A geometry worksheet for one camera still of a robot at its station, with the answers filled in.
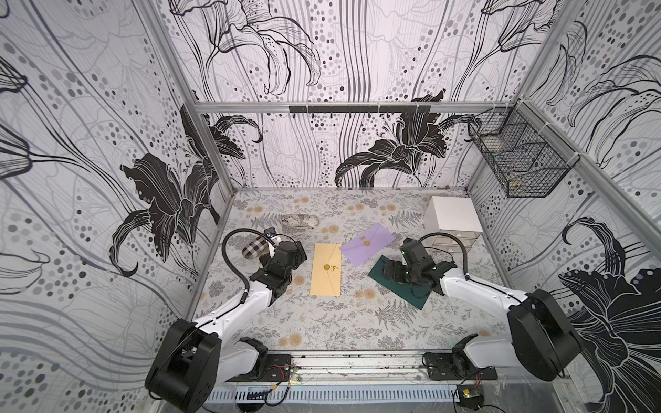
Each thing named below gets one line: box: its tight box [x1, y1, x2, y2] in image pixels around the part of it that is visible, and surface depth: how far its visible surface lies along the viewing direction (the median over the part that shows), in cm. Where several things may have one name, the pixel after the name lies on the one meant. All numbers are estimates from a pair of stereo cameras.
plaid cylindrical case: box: [241, 235, 269, 259], surface depth 97 cm
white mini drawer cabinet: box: [423, 196, 484, 254], surface depth 93 cm
